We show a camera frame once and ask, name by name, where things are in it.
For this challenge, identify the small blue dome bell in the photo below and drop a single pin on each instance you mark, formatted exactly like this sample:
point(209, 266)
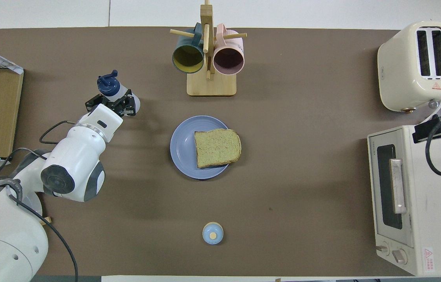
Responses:
point(213, 234)

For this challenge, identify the blue round plate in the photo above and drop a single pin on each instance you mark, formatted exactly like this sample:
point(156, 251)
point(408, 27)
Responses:
point(183, 149)

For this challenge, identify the wooden mug tree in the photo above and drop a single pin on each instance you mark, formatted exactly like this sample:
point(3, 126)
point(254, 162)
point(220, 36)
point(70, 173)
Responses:
point(211, 86)

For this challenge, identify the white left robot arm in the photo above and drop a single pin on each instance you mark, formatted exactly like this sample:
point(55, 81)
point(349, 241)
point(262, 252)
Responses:
point(71, 164)

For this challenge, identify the brown table mat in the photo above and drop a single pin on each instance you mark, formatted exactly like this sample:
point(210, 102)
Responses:
point(283, 215)

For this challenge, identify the translucent squeeze bottle blue cap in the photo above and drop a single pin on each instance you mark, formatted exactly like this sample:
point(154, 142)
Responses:
point(108, 86)

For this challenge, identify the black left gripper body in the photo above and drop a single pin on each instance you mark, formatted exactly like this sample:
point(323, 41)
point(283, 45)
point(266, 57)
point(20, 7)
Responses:
point(114, 105)

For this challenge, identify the toasted bread slice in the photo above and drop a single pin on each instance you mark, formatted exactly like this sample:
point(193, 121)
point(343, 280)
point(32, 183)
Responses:
point(217, 148)

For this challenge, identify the cream two-slot toaster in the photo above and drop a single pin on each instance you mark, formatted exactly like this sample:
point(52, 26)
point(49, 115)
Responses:
point(398, 70)

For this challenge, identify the pale grey plate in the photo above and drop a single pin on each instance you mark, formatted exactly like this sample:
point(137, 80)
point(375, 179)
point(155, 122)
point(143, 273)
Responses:
point(34, 207)

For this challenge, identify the wooden plate rack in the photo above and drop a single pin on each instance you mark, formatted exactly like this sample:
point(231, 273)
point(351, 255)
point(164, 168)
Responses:
point(47, 220)

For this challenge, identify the dark teal mug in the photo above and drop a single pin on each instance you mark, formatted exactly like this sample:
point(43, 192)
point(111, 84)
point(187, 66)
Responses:
point(188, 58)

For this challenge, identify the pink mug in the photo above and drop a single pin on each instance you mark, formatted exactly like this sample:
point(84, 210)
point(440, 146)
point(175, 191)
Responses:
point(228, 60)

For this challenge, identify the white toaster oven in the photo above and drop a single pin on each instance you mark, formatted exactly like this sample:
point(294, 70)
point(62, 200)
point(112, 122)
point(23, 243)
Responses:
point(435, 219)

